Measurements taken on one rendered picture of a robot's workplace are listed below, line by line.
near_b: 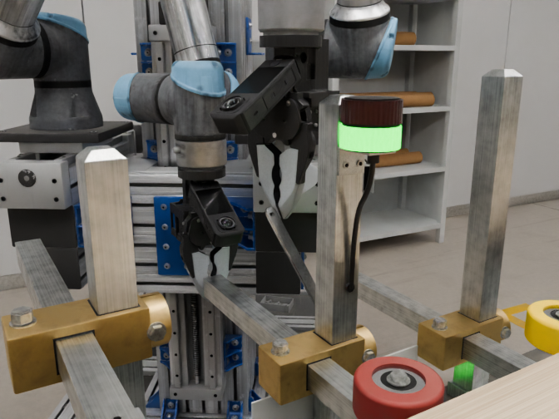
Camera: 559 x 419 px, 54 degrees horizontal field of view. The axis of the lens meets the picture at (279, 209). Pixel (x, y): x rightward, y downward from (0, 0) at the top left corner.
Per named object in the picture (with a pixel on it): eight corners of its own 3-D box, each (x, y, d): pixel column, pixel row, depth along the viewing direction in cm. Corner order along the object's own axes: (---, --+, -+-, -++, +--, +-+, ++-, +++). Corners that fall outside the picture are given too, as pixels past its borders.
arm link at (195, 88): (193, 60, 84) (236, 61, 79) (195, 132, 87) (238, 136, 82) (154, 61, 78) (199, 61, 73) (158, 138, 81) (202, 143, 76)
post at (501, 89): (451, 400, 82) (482, 69, 70) (467, 393, 84) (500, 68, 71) (469, 412, 79) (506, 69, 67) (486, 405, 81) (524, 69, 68)
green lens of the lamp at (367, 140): (327, 145, 56) (328, 123, 55) (373, 140, 59) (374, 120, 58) (365, 154, 51) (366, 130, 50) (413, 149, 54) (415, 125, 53)
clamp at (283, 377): (258, 384, 64) (257, 345, 62) (350, 353, 70) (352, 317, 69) (283, 410, 59) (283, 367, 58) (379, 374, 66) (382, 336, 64)
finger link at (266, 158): (306, 209, 71) (307, 138, 68) (276, 220, 66) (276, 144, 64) (287, 206, 73) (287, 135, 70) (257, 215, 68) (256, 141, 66)
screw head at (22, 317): (7, 321, 46) (6, 308, 46) (34, 315, 47) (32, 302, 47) (10, 331, 45) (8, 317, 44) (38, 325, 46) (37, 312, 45)
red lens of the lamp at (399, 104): (328, 120, 55) (328, 98, 54) (374, 117, 58) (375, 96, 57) (366, 126, 50) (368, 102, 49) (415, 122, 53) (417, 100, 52)
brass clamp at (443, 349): (413, 353, 77) (414, 320, 76) (477, 329, 84) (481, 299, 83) (446, 374, 72) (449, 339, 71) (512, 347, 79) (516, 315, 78)
